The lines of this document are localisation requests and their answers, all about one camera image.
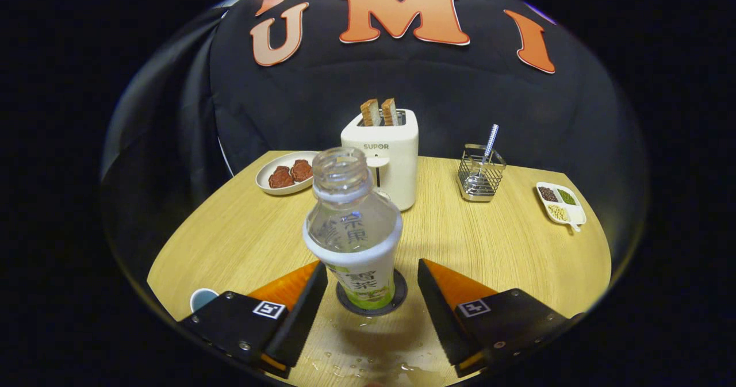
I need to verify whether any metal spoon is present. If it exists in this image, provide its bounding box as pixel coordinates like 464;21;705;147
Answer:
469;124;500;196

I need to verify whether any white divided dish with beans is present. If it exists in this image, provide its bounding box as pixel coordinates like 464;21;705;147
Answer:
536;181;587;232

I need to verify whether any dark brown round coaster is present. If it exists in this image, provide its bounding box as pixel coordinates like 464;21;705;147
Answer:
336;268;408;317

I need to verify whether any white cup with blue inside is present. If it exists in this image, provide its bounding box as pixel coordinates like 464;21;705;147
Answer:
190;288;220;313

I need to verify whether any white toaster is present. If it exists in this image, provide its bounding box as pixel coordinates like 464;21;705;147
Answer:
340;109;419;212

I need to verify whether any clear plastic juice bottle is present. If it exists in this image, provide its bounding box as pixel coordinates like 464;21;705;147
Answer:
303;147;403;311

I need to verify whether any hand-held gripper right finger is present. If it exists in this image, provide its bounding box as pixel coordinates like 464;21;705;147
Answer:
417;258;584;378

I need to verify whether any small beige plate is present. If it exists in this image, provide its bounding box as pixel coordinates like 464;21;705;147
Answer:
255;151;320;196

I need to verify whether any metal wire basket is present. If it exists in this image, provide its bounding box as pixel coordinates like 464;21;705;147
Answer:
457;144;507;203

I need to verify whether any red-brown meat piece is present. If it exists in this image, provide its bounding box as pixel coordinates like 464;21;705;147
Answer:
268;166;295;189
290;159;314;183

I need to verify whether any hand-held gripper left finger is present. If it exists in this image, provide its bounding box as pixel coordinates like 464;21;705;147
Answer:
179;260;328;378

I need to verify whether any round wooden table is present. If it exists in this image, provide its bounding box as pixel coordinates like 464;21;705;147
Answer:
147;150;612;387

